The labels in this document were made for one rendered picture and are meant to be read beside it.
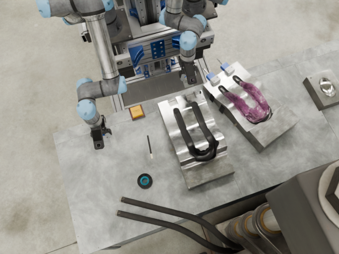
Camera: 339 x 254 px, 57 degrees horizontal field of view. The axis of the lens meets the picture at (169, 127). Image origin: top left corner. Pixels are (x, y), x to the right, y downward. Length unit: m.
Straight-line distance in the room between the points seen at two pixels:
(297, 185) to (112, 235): 1.31
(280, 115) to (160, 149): 0.67
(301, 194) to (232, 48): 2.60
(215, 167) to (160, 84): 1.12
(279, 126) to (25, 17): 2.72
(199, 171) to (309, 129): 0.68
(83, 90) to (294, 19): 2.42
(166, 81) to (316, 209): 2.19
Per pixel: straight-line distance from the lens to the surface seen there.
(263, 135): 1.72
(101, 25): 1.34
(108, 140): 1.66
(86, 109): 1.36
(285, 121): 1.78
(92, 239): 1.75
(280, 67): 2.06
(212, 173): 1.68
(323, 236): 0.53
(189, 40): 1.47
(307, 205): 0.53
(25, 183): 2.83
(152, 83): 2.61
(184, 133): 1.70
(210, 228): 1.56
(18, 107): 3.10
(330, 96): 2.00
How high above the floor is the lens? 2.49
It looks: 69 degrees down
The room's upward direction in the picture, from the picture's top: 7 degrees counter-clockwise
